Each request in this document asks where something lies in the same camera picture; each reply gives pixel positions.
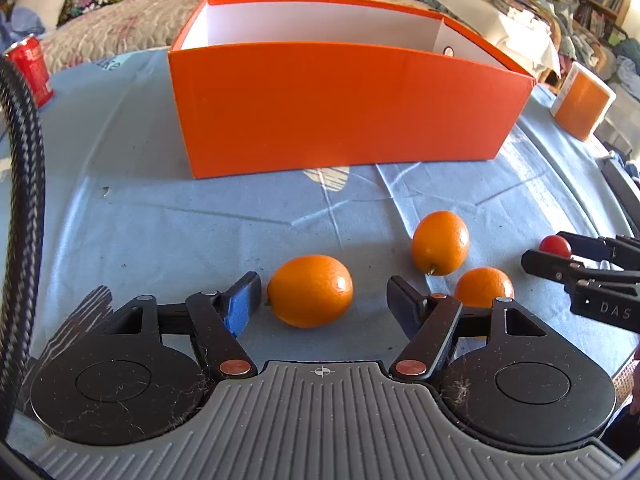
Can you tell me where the orange cylindrical canister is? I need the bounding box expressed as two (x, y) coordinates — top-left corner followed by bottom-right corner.
(550, 62), (616, 141)

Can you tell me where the blue printed tablecloth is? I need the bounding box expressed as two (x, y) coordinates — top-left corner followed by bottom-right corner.
(0, 46), (640, 456)

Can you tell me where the red cherry tomato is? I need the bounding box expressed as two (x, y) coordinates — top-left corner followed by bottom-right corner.
(538, 234), (573, 259)

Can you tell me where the black braided cable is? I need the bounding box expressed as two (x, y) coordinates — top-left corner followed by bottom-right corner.
(0, 54), (48, 441)

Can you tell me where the small orange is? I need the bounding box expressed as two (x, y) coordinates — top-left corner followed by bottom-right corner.
(454, 266), (515, 308)

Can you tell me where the red soda can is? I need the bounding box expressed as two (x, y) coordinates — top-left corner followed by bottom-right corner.
(4, 35), (53, 107)

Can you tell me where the quilted floral sofa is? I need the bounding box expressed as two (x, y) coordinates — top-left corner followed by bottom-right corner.
(41, 0), (420, 73)

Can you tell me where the rattan chair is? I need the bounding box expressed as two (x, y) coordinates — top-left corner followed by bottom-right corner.
(508, 0), (612, 86)

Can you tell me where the orange kumquat front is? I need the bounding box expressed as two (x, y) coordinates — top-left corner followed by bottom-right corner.
(267, 255), (354, 328)

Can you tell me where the white side table cloth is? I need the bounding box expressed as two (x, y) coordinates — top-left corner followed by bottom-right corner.
(424, 0), (561, 76)

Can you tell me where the orange cardboard box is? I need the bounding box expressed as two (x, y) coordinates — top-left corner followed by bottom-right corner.
(168, 0), (536, 178)

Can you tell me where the orange kumquat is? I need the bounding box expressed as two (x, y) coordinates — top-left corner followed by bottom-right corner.
(411, 210), (470, 276)
(267, 255), (354, 328)

